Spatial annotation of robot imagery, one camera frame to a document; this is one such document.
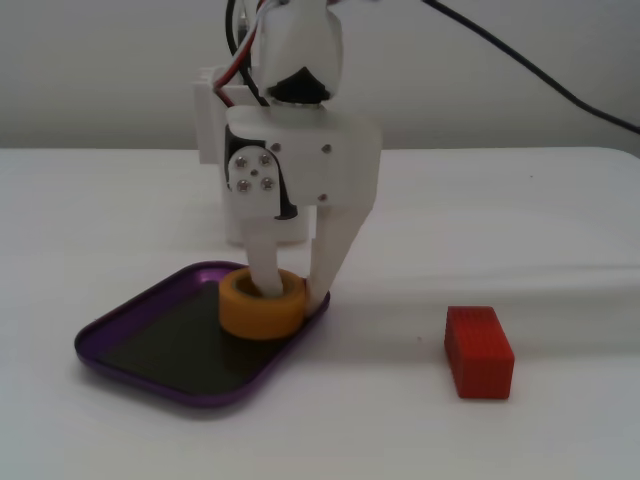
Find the purple metal tray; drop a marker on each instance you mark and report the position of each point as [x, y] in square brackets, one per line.
[165, 360]

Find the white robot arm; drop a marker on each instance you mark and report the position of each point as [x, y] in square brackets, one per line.
[300, 40]

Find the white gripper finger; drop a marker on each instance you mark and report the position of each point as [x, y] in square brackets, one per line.
[332, 250]
[264, 250]

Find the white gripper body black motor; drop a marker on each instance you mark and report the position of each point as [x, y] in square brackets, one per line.
[320, 160]

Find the yellow tape roll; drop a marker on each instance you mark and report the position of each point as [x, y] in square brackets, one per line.
[260, 320]

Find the red rectangular block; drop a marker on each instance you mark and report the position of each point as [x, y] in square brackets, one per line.
[480, 355]

